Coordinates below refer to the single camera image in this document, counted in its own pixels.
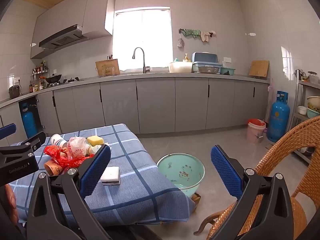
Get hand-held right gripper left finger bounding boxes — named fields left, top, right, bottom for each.
left=26, top=144, right=113, bottom=240

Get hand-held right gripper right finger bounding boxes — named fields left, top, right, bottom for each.
left=207, top=144, right=294, bottom=240

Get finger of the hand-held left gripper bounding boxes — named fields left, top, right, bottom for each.
left=0, top=131, right=47, bottom=164
left=0, top=123, right=17, bottom=140

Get white sponge block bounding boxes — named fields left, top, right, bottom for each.
left=100, top=166, right=121, bottom=186

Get red plastic bag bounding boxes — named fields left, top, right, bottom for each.
left=44, top=145, right=95, bottom=168

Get brown paper cup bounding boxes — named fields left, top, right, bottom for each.
left=44, top=158, right=64, bottom=177

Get teal enamel basin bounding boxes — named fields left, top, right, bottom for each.
left=157, top=153, right=206, bottom=198

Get pink trash bin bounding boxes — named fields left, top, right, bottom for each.
left=246, top=119, right=267, bottom=144

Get person's left hand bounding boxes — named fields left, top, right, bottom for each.
left=4, top=184, right=19, bottom=224

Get blue gas cylinder in cabinet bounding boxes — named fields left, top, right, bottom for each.
left=21, top=102, right=38, bottom=138

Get white striped paper cup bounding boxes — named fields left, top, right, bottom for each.
left=50, top=134, right=68, bottom=150

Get yellow sponge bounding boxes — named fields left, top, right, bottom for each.
left=86, top=135, right=105, bottom=146

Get clear red-printed plastic bag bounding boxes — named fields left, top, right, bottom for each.
left=67, top=137, right=88, bottom=159

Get dark rice cooker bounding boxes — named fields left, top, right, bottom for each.
left=9, top=85, right=21, bottom=99

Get blue plaid tablecloth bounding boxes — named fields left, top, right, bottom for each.
left=9, top=123, right=197, bottom=227

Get row of condiment bottles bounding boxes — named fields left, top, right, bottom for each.
left=28, top=79, right=46, bottom=93

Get metal spice rack with bottles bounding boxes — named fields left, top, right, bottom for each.
left=31, top=60, right=49, bottom=80

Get black wok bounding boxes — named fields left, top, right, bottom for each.
left=40, top=74, right=63, bottom=84

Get large blue gas cylinder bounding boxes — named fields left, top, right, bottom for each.
left=266, top=91, right=291, bottom=142

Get gas stove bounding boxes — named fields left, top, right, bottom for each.
left=46, top=77, right=81, bottom=87

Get wicker chair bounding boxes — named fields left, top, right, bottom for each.
left=194, top=116, right=320, bottom=240

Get grey kitchen counter cabinets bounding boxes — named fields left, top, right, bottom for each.
left=0, top=71, right=272, bottom=147

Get steel mixing bowl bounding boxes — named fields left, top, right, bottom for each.
left=199, top=66, right=219, bottom=74

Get wooden cutting board on stand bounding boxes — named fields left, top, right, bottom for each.
left=95, top=59, right=121, bottom=77

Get black range hood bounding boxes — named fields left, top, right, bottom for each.
left=38, top=24, right=84, bottom=51

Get steel shelf rack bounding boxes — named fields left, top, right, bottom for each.
left=291, top=69, right=320, bottom=164

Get leaning wooden cutting board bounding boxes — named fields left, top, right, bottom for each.
left=249, top=60, right=270, bottom=78

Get patterned cream bowl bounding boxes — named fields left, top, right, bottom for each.
left=307, top=96, right=320, bottom=110

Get white plastic tub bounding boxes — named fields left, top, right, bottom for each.
left=168, top=61, right=193, bottom=73

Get blue dish rack with lid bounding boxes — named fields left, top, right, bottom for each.
left=192, top=52, right=223, bottom=74

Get steel gooseneck faucet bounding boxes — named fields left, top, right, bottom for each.
left=132, top=47, right=151, bottom=74

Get bright window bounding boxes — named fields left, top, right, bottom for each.
left=112, top=7, right=173, bottom=72

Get green striped towel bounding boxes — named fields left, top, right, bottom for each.
left=180, top=29, right=201, bottom=39

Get wall towel bar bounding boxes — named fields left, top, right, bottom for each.
left=178, top=29, right=217, bottom=37

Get grey wall cabinets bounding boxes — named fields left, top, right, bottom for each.
left=30, top=0, right=118, bottom=59

